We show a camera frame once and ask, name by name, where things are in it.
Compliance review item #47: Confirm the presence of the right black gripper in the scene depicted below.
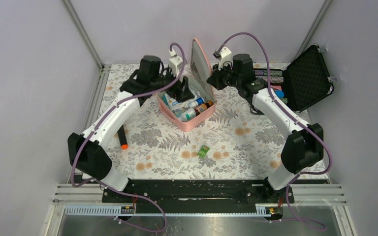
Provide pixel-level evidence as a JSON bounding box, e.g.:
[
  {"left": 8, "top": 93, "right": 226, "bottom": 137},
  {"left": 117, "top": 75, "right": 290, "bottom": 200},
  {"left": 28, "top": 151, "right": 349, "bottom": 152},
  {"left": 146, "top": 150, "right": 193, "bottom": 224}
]
[{"left": 207, "top": 61, "right": 241, "bottom": 91}]

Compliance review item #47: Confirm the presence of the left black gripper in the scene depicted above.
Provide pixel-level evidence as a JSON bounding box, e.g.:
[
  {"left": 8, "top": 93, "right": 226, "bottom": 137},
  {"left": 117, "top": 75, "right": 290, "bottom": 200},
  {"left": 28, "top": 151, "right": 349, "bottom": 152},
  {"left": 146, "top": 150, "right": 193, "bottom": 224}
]
[{"left": 152, "top": 65, "right": 195, "bottom": 102}]

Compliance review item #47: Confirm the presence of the small blue label bottle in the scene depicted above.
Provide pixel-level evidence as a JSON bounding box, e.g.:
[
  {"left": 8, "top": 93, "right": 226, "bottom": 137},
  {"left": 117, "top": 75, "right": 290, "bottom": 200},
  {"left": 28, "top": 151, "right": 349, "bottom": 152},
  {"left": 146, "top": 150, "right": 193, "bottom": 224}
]
[{"left": 188, "top": 97, "right": 205, "bottom": 108}]

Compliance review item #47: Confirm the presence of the white blue gauze packet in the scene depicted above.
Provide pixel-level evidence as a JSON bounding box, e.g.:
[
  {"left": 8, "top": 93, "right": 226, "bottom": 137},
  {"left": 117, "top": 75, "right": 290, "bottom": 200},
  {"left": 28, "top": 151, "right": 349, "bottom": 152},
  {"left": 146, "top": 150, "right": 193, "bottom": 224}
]
[{"left": 162, "top": 93, "right": 182, "bottom": 111}]

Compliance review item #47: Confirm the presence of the brown syrup bottle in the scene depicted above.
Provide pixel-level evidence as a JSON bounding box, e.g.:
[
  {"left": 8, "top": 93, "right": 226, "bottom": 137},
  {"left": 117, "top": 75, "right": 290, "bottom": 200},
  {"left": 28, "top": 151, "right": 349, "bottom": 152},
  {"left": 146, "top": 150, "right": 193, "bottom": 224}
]
[{"left": 194, "top": 101, "right": 213, "bottom": 116}]

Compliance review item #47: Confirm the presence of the white plastic bottle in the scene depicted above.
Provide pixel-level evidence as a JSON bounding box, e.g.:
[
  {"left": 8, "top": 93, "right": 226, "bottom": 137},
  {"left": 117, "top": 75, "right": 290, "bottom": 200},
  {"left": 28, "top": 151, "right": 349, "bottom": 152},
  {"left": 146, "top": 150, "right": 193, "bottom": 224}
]
[{"left": 179, "top": 108, "right": 200, "bottom": 122}]

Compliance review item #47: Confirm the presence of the pink medicine kit case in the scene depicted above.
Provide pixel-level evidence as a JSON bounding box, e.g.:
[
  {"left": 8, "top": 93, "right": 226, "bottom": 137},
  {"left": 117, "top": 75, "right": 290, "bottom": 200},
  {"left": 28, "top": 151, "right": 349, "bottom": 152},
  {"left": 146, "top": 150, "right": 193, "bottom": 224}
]
[{"left": 157, "top": 38, "right": 217, "bottom": 132}]

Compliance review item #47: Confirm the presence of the small green box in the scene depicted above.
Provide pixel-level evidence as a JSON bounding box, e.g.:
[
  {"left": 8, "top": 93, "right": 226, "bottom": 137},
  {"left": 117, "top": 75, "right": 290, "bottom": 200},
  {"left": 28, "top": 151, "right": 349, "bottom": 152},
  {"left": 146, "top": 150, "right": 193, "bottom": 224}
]
[{"left": 197, "top": 145, "right": 210, "bottom": 158}]

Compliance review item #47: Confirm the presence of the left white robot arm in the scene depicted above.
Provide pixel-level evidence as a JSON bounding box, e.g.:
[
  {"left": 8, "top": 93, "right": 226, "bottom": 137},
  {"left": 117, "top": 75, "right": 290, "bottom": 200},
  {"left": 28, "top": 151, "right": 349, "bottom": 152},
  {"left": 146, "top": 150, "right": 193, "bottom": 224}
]
[{"left": 67, "top": 53, "right": 216, "bottom": 202}]

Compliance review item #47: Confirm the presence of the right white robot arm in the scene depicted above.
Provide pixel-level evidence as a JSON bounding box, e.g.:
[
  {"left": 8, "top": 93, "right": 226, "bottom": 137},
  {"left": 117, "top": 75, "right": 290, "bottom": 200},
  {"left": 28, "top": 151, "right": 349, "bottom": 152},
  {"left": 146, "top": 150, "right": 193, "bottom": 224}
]
[{"left": 190, "top": 54, "right": 323, "bottom": 203}]

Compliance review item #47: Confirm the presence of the black thermometer orange tip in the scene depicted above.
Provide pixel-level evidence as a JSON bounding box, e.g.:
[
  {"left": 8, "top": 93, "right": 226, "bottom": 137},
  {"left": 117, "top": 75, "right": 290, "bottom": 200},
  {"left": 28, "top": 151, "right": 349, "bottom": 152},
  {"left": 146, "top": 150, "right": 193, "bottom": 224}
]
[{"left": 117, "top": 125, "right": 128, "bottom": 150}]

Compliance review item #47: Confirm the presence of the black poker chip case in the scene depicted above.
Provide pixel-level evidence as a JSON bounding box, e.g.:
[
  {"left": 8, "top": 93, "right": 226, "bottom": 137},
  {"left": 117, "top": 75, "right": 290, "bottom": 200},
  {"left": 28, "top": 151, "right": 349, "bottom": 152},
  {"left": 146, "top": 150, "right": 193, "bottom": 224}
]
[{"left": 270, "top": 44, "right": 334, "bottom": 112}]

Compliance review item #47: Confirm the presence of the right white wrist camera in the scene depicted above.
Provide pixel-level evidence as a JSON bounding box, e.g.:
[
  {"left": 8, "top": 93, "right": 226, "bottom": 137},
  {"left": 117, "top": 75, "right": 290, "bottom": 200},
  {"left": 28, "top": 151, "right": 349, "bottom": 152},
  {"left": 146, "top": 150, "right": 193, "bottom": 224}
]
[{"left": 213, "top": 47, "right": 232, "bottom": 70}]

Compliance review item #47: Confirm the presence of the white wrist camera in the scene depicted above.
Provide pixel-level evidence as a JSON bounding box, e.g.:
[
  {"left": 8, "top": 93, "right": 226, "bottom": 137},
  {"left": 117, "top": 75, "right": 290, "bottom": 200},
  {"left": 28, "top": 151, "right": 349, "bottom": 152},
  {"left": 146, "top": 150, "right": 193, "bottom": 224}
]
[
  {"left": 168, "top": 49, "right": 183, "bottom": 77},
  {"left": 213, "top": 47, "right": 232, "bottom": 70}
]

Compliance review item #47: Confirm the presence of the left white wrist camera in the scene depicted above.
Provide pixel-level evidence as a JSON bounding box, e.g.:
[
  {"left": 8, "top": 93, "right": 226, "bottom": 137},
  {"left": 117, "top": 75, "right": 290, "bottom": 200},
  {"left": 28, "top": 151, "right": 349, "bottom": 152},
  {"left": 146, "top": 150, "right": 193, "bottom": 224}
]
[{"left": 168, "top": 49, "right": 183, "bottom": 77}]

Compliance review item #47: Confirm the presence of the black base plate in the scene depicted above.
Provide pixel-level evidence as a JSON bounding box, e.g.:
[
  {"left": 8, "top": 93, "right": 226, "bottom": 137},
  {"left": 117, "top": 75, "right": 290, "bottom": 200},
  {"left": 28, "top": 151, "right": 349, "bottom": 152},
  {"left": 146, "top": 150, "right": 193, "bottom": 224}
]
[{"left": 102, "top": 179, "right": 295, "bottom": 214}]

